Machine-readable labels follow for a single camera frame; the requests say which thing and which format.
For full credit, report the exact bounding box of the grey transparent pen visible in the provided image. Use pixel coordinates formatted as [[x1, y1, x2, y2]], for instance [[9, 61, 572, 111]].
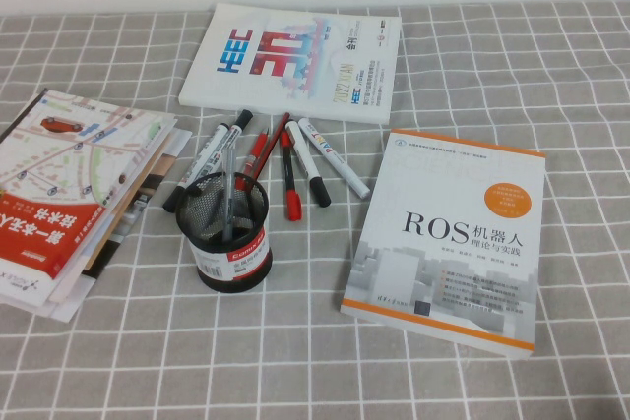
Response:
[[220, 143, 239, 243]]

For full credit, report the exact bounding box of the red gel pen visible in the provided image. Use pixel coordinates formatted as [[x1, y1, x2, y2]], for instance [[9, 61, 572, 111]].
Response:
[[231, 127, 272, 191]]

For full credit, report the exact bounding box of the black mesh pen holder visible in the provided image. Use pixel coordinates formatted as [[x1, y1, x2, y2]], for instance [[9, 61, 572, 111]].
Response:
[[174, 171, 274, 295]]

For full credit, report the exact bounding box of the black marker red cap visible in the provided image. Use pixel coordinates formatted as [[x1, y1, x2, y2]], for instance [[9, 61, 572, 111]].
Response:
[[278, 130, 303, 222]]

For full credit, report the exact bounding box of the white PAINT marker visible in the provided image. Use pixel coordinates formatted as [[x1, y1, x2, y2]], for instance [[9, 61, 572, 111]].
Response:
[[297, 117, 371, 201]]

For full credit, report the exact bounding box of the plain white marker black cap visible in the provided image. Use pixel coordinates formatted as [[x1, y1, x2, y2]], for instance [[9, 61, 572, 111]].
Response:
[[284, 120, 332, 209]]

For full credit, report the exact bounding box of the red black pencil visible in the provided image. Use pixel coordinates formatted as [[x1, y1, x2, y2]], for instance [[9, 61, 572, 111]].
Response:
[[244, 112, 291, 195]]

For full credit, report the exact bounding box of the whiteboard marker black cap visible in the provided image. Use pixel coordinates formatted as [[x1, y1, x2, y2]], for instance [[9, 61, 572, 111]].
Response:
[[161, 108, 255, 212]]

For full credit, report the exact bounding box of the white HEEC magazine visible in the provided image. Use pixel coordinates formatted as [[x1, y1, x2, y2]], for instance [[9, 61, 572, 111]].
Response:
[[177, 1, 403, 125]]

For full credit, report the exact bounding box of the white orange ROS book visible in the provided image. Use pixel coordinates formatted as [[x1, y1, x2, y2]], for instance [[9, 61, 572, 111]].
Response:
[[339, 128, 547, 361]]

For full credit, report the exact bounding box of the brown photo cover booklet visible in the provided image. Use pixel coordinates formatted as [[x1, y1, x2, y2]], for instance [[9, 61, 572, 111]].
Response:
[[81, 124, 194, 277]]

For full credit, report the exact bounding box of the grey checked tablecloth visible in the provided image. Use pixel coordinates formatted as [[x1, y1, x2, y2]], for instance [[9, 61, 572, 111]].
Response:
[[0, 0, 630, 420]]

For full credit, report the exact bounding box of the red map cover book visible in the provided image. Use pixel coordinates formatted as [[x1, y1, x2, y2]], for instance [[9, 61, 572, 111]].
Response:
[[0, 89, 177, 281]]

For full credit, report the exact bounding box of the white paper booklet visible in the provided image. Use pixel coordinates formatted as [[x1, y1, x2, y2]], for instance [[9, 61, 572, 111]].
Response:
[[0, 237, 102, 324]]

